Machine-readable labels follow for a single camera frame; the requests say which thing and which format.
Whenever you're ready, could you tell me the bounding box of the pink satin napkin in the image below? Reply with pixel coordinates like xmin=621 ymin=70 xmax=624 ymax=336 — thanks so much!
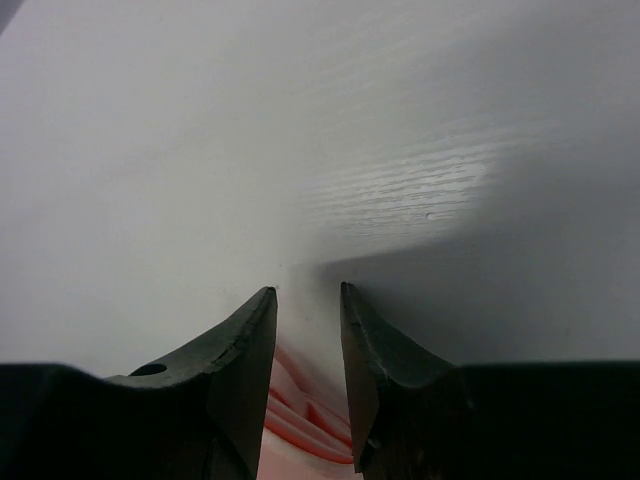
xmin=257 ymin=344 xmax=362 ymax=479

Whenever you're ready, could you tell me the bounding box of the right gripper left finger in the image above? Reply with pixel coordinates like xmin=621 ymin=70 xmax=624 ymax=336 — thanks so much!
xmin=1 ymin=287 xmax=277 ymax=479

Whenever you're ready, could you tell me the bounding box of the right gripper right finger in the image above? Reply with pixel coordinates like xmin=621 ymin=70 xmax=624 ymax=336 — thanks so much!
xmin=340 ymin=283 xmax=639 ymax=479

